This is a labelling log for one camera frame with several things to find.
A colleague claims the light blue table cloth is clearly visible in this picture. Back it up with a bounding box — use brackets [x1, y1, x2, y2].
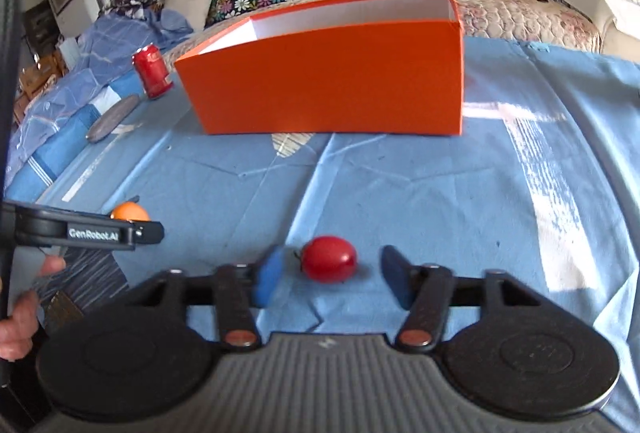
[37, 38, 639, 432]

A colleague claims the person's left hand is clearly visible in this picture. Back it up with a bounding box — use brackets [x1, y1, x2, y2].
[0, 254, 68, 363]

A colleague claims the red tomato front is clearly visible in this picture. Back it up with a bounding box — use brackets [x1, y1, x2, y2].
[297, 236, 358, 283]

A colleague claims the blue striped bedsheet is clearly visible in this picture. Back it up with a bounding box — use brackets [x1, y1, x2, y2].
[4, 10, 192, 202]

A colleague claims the red soda can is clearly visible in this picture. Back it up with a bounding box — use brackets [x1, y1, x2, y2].
[131, 43, 174, 100]

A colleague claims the orange cardboard box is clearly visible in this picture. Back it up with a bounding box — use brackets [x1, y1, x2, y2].
[175, 0, 464, 135]

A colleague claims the orange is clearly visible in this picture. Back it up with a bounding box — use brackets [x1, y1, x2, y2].
[110, 201, 151, 222]

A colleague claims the black braided cable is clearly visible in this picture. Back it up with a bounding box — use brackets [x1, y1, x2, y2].
[0, 0, 25, 389]

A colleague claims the quilted pink bedspread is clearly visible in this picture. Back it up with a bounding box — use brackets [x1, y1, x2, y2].
[163, 0, 603, 68]

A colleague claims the grey glasses case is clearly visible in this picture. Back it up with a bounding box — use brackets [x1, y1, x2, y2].
[86, 95, 141, 144]

